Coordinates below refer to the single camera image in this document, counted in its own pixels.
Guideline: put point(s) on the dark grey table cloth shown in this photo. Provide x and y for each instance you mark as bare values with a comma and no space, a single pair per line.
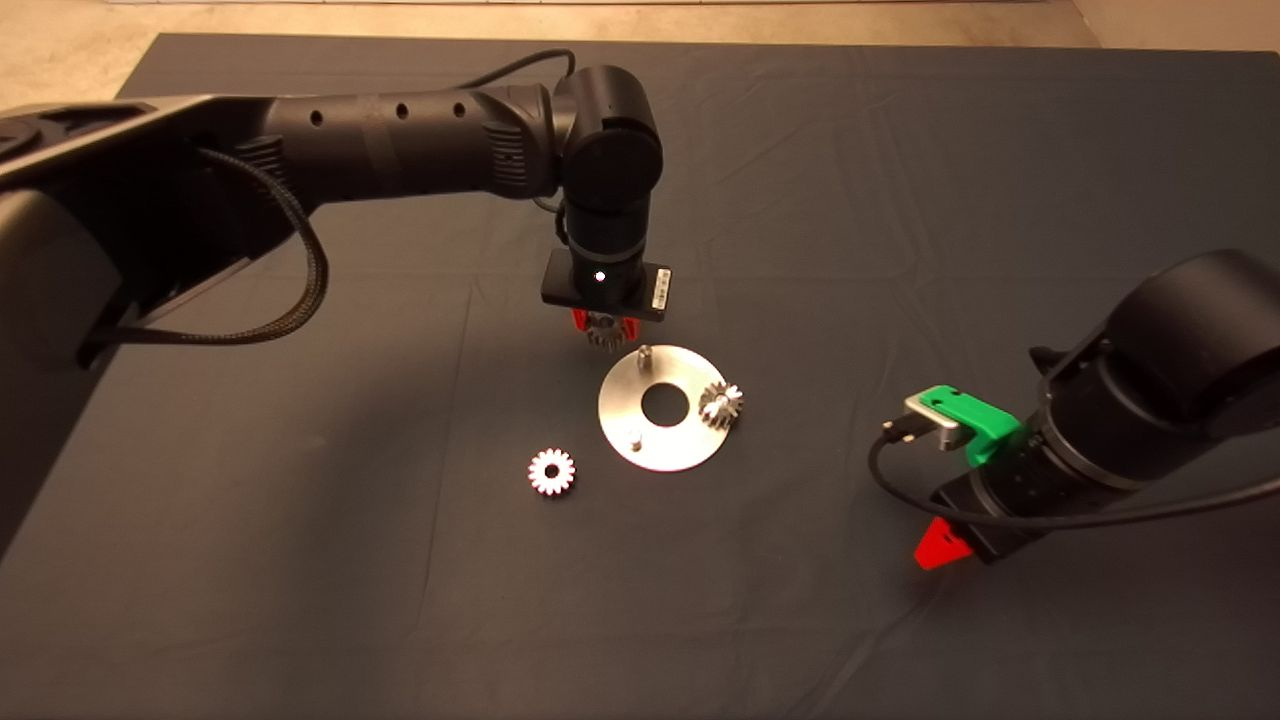
700,600

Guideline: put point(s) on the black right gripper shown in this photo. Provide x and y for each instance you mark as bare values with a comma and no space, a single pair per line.
990,520

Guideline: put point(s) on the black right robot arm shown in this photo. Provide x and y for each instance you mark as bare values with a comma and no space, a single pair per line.
1180,370

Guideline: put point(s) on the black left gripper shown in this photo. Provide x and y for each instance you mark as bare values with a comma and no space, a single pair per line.
560,285

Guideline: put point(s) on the small steel planetary gear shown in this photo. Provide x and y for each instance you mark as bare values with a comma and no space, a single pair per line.
721,405
604,332
552,471

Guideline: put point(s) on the green right camera mount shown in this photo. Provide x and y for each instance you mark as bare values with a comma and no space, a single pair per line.
975,415

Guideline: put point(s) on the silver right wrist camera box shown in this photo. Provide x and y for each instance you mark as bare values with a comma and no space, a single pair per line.
935,420

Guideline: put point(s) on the round metal carrier plate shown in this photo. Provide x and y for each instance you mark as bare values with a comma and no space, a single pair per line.
640,430

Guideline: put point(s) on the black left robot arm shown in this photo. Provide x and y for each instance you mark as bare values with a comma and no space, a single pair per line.
400,150

